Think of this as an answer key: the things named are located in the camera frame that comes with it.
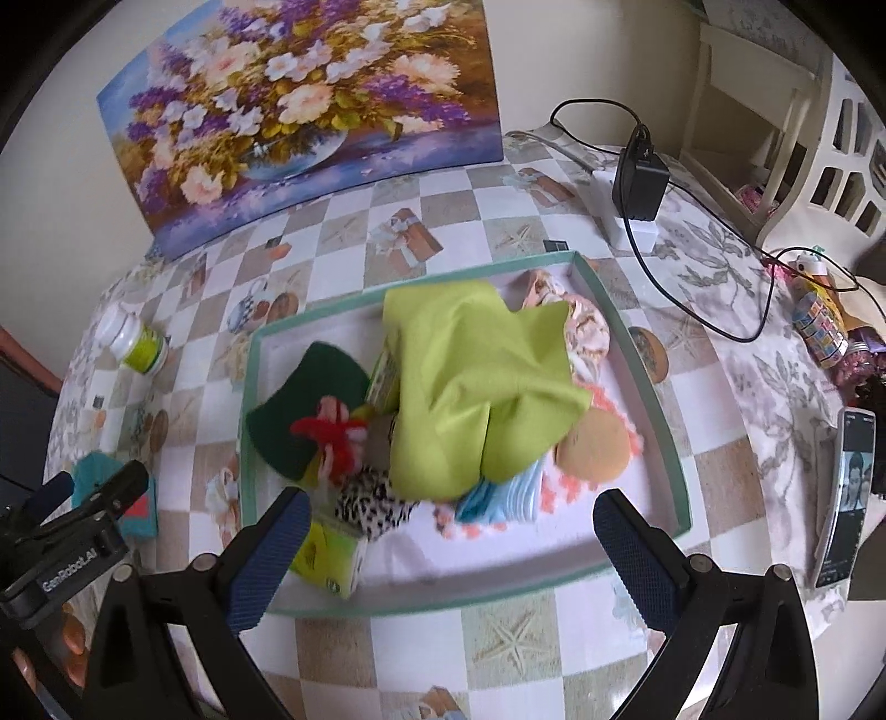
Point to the lime green felt cloth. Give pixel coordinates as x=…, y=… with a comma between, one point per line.
x=484, y=391

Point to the white tray teal rim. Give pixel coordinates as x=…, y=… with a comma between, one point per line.
x=414, y=569

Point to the floral painting canvas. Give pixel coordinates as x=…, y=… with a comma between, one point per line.
x=245, y=108

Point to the black power adapter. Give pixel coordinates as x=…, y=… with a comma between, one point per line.
x=641, y=178

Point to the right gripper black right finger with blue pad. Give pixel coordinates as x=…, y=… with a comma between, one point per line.
x=769, y=671

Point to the peach floral cloth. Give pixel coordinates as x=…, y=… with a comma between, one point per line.
x=587, y=334

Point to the teal toy chest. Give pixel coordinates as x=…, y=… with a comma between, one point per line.
x=128, y=487

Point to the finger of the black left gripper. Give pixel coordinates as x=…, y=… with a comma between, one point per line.
x=124, y=487

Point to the cream wooden shelf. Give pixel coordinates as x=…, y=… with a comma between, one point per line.
x=792, y=155

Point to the white green label bottle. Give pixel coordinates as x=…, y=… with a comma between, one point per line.
x=131, y=341

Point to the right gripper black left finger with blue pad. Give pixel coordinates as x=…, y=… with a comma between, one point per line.
x=134, y=670

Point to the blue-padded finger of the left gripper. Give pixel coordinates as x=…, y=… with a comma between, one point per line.
x=44, y=502

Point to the leopard print scrunchie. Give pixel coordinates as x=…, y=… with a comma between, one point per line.
x=369, y=504

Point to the person's hand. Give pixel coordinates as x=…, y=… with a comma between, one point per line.
x=62, y=638

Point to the white power strip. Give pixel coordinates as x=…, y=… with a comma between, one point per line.
x=622, y=235

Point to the pink white zigzag cloth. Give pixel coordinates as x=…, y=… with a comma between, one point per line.
x=558, y=489

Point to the green tissue pack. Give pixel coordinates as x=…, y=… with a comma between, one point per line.
x=331, y=557

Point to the colourful patterned can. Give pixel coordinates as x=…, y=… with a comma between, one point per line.
x=820, y=330

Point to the smartphone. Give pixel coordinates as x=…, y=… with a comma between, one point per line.
x=847, y=497

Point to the green yellow scouring sponge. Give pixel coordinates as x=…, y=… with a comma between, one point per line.
x=324, y=370

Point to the red white scrunchie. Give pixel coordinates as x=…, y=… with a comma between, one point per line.
x=340, y=437

